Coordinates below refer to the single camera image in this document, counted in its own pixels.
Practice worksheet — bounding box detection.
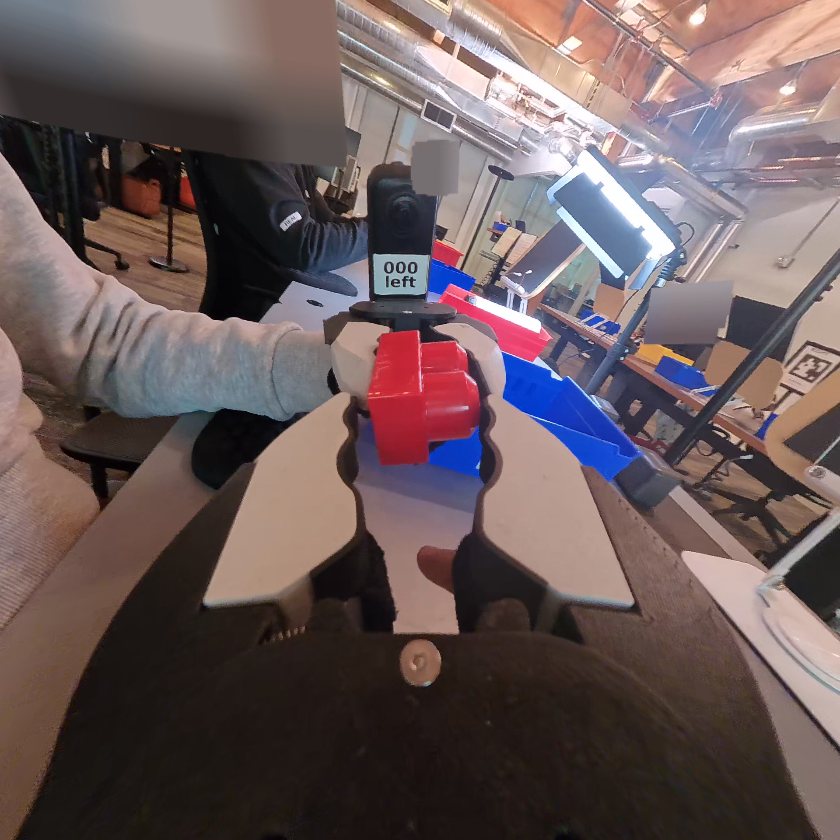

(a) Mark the black light stand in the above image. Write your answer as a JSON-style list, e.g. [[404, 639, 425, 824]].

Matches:
[[584, 252, 688, 395]]

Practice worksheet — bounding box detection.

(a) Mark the black white marker tag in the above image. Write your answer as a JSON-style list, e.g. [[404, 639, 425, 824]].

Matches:
[[784, 341, 840, 392]]

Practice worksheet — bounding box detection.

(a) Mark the blue plastic bin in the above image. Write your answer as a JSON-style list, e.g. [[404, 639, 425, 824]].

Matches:
[[427, 351, 643, 481]]

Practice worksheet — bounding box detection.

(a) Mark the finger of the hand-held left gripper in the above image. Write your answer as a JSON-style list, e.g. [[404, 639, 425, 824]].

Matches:
[[453, 323, 508, 400], [330, 322, 383, 403]]

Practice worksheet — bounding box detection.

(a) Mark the small grey box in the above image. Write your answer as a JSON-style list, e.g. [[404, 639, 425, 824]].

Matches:
[[617, 453, 680, 508]]

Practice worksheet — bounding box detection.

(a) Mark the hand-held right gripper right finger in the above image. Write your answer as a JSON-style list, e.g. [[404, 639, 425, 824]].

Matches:
[[472, 394, 636, 632]]

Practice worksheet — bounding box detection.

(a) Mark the red plug adapter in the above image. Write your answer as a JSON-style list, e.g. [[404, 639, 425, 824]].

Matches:
[[367, 330, 481, 467]]

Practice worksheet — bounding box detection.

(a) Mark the black floor lamp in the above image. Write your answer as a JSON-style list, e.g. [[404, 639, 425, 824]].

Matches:
[[472, 164, 517, 271]]

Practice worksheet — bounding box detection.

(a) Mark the black perforated armrest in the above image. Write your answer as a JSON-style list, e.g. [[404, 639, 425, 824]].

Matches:
[[192, 410, 309, 490]]

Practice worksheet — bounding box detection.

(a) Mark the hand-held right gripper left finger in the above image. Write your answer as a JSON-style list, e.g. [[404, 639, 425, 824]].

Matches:
[[202, 394, 367, 632]]

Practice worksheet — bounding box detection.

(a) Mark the red plastic bin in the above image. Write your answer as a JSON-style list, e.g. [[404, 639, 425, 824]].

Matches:
[[438, 283, 552, 361]]

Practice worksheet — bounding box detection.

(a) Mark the LED light panel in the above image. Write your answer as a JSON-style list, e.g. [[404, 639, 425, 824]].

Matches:
[[548, 146, 683, 290]]

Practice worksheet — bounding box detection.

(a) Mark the person's left forearm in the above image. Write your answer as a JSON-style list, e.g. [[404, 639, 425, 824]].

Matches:
[[66, 256, 333, 422]]

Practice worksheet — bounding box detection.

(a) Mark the silver ceiling duct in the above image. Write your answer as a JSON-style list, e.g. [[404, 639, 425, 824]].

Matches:
[[728, 105, 840, 150], [338, 0, 657, 161]]

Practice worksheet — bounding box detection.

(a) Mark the slanted black panel board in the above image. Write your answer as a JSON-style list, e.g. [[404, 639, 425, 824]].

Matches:
[[505, 220, 586, 298]]

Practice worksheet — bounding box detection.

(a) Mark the medium blue storage bin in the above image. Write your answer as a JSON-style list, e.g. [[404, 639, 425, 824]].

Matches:
[[430, 259, 476, 293]]

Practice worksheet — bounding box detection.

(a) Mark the small blue storage bin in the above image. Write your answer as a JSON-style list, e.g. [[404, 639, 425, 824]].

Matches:
[[656, 356, 710, 389]]

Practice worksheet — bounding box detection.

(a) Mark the person's right hand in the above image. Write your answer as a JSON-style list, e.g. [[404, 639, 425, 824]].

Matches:
[[418, 546, 458, 593]]

